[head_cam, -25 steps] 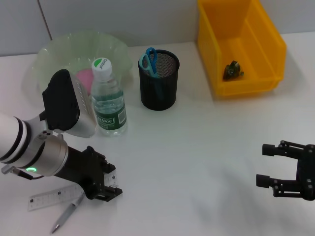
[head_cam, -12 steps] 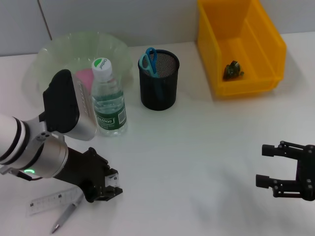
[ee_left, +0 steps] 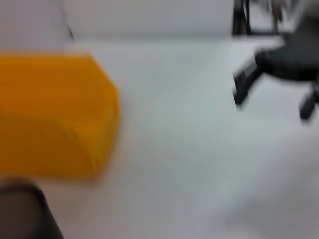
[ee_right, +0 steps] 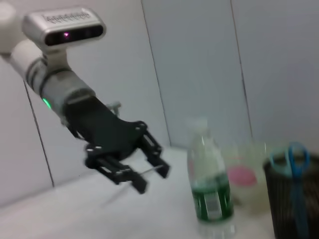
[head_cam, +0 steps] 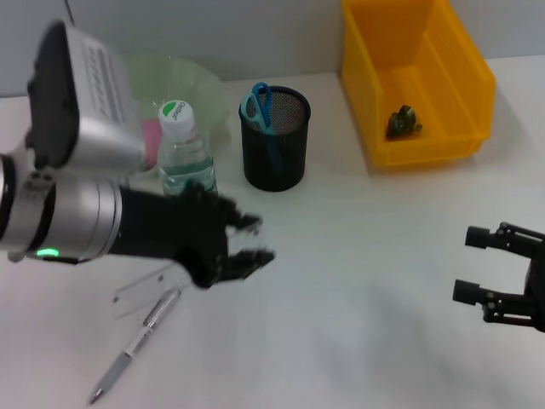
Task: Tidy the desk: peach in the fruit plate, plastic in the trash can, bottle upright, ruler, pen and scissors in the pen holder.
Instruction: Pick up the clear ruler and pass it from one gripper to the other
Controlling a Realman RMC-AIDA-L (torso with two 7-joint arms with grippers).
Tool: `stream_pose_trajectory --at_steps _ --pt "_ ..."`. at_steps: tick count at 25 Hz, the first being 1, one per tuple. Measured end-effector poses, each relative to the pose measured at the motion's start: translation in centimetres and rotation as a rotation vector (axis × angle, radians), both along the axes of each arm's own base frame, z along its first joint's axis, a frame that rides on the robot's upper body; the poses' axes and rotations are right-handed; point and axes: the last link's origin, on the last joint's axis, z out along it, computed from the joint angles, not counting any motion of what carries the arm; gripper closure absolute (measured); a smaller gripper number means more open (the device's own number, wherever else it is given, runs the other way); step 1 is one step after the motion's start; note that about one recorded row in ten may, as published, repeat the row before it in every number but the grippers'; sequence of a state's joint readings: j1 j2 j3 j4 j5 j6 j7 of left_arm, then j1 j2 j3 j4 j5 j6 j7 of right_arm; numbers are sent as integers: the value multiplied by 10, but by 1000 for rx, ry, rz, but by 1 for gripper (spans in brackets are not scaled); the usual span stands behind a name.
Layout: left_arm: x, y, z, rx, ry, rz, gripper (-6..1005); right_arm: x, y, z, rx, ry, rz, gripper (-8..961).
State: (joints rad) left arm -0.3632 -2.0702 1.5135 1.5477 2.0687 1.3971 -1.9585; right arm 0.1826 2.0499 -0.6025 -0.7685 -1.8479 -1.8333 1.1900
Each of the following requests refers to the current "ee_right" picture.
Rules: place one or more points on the pink toy peach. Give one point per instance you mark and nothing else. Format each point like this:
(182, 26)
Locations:
(241, 175)

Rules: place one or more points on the translucent green fruit plate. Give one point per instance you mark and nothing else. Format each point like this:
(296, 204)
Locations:
(249, 199)

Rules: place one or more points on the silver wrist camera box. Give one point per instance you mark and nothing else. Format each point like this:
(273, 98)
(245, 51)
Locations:
(62, 25)

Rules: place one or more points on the black mesh pen holder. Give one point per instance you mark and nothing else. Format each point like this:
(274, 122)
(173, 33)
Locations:
(281, 199)

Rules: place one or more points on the clear green-label water bottle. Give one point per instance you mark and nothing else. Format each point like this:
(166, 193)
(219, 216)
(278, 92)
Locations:
(211, 199)

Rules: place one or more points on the blue and teal scissors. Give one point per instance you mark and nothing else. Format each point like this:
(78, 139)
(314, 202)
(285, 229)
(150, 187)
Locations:
(296, 169)

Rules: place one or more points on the silver plug connector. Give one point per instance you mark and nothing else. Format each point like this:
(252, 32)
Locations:
(115, 107)

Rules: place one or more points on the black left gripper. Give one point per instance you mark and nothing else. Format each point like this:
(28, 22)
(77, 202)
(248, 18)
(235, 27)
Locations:
(107, 134)

